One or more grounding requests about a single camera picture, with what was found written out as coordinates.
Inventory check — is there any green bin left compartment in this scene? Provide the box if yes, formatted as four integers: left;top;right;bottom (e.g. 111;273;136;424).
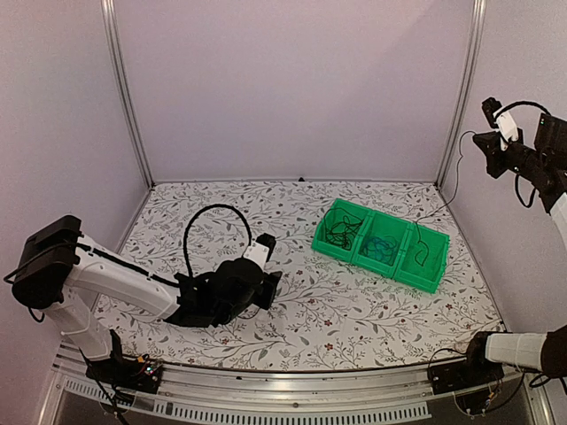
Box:
311;198;374;263

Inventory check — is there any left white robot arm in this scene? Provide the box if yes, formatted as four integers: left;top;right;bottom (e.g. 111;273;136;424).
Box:
4;215;282;384

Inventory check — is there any front aluminium rail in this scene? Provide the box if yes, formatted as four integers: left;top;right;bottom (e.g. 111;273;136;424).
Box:
39;343;558;424

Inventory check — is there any green bin compartment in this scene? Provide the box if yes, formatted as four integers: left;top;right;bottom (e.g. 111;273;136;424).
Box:
311;198;374;263
393;223;450;293

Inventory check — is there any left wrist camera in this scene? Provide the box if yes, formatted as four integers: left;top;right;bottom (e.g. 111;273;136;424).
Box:
243;233;276;269

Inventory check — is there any left aluminium frame post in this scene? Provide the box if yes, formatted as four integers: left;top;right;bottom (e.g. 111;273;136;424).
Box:
100;0;155;189

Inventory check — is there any aluminium frame post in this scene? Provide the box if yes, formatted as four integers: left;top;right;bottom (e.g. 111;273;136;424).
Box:
100;0;155;189
435;0;486;189

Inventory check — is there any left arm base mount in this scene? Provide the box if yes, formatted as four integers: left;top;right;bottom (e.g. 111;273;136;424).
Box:
86;330;163;394

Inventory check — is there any right aluminium frame post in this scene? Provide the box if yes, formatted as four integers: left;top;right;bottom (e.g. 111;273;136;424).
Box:
435;0;486;189

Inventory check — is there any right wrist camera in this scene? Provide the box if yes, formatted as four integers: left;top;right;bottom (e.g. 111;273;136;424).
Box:
481;97;519;151

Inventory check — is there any camera cable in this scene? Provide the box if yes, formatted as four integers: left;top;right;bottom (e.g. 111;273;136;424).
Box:
182;204;253;278
493;100;553;119

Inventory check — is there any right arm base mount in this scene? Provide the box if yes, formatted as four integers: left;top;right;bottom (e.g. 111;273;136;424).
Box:
427;331;504;417

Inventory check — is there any green bin right compartment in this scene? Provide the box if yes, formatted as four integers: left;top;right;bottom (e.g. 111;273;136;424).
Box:
393;223;450;293

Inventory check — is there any right camera cable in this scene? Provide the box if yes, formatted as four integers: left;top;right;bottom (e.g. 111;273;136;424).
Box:
493;100;553;119

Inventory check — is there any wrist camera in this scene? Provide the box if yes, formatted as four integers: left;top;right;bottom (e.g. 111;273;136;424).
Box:
481;97;519;151
243;233;276;269

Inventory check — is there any thin black wire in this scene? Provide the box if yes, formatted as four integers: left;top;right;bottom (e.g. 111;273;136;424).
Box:
321;207;362;251

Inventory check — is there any left camera cable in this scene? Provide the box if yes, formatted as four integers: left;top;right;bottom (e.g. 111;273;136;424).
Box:
182;204;253;278

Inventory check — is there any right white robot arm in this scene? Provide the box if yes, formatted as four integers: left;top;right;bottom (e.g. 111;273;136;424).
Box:
457;112;566;386

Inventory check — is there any long black wire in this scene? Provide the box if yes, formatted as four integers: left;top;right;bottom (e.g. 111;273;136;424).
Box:
414;129;478;267

